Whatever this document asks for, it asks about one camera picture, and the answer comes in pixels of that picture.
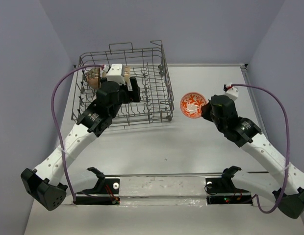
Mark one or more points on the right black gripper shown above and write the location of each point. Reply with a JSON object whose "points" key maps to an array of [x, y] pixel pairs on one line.
{"points": [[205, 112]]}

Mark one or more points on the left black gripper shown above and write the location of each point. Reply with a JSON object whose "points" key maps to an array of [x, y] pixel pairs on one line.
{"points": [[136, 90]]}

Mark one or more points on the orange floral bowl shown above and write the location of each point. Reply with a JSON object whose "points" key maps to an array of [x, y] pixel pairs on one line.
{"points": [[191, 104]]}

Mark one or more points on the white bowl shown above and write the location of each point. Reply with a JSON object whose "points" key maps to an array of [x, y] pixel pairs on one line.
{"points": [[127, 74]]}

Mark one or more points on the brown glazed bowl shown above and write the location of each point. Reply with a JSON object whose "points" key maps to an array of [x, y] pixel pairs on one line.
{"points": [[93, 77]]}

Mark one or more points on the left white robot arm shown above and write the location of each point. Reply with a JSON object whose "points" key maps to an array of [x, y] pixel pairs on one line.
{"points": [[43, 182]]}

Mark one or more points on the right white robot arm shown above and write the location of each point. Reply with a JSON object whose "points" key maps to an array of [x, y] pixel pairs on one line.
{"points": [[286, 189]]}

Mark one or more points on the grey wire dish rack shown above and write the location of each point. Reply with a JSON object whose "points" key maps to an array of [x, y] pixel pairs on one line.
{"points": [[149, 66]]}

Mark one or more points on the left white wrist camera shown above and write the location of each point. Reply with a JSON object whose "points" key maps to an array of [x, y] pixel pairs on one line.
{"points": [[116, 74]]}

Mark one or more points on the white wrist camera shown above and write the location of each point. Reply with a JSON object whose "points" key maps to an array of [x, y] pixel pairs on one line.
{"points": [[232, 93], [116, 74]]}

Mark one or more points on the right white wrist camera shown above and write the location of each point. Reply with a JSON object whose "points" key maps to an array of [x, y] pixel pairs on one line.
{"points": [[232, 93]]}

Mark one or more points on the metal rail bar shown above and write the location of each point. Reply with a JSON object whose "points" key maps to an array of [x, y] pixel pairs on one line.
{"points": [[165, 174]]}

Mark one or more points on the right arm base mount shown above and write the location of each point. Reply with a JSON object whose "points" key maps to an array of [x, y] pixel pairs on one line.
{"points": [[221, 190]]}

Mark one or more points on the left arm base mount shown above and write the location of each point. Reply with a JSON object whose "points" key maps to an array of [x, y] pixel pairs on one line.
{"points": [[104, 192]]}

